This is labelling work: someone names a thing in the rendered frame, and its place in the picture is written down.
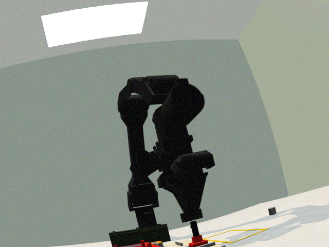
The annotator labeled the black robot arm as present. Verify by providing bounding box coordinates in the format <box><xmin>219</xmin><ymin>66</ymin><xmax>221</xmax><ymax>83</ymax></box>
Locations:
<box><xmin>117</xmin><ymin>75</ymin><xmax>205</xmax><ymax>229</ymax></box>

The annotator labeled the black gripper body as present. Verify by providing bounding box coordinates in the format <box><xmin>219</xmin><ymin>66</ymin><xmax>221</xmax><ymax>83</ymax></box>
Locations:
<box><xmin>157</xmin><ymin>131</ymin><xmax>215</xmax><ymax>188</ymax></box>

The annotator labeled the black wheel with white hub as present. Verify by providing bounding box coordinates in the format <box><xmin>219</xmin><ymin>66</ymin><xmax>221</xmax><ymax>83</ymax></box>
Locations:
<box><xmin>180</xmin><ymin>209</ymin><xmax>203</xmax><ymax>223</ymax></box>

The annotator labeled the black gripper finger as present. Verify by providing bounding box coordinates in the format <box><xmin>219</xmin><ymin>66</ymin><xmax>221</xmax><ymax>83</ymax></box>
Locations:
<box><xmin>172</xmin><ymin>172</ymin><xmax>208</xmax><ymax>216</ymax></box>
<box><xmin>163</xmin><ymin>185</ymin><xmax>190</xmax><ymax>213</ymax></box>

